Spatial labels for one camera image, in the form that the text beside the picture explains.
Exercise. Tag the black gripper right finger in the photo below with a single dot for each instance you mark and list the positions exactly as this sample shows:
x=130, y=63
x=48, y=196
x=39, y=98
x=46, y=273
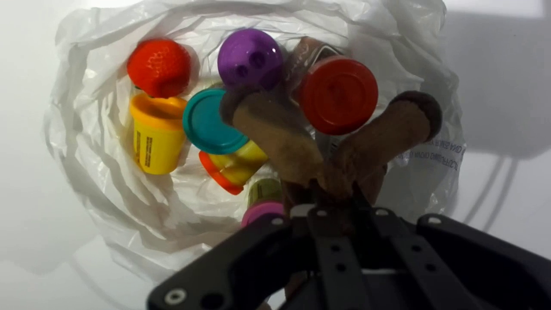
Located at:
x=440, y=263

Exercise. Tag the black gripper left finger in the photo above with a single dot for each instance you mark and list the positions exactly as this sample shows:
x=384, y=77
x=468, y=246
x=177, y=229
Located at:
x=254, y=261

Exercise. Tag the brown plush toy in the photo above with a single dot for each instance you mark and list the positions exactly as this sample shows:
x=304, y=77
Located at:
x=330, y=170

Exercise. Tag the teal lid play-doh tub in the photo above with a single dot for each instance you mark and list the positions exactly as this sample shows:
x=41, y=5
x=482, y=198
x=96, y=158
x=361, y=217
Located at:
x=204, y=127

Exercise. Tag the red lid spice jar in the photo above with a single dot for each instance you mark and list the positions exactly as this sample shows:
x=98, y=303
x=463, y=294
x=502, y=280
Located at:
x=335, y=93

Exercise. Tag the purple lid play-doh tub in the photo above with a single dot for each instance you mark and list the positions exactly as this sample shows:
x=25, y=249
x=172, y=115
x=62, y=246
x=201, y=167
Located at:
x=249, y=56

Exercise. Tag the small red lid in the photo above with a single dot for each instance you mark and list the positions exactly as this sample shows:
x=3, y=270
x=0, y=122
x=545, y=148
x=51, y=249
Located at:
x=160, y=67

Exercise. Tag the pink lid play-doh tub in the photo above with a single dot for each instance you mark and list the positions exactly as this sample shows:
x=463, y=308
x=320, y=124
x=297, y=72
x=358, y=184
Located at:
x=263, y=198

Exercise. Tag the orange lid yellow tub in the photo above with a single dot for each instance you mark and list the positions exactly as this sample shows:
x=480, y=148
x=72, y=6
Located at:
x=230, y=172

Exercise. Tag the clear plastic bag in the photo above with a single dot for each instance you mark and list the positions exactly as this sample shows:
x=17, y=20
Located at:
x=137, y=172

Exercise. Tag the small yellow tub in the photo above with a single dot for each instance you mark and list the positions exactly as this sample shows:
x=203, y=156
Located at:
x=156, y=132

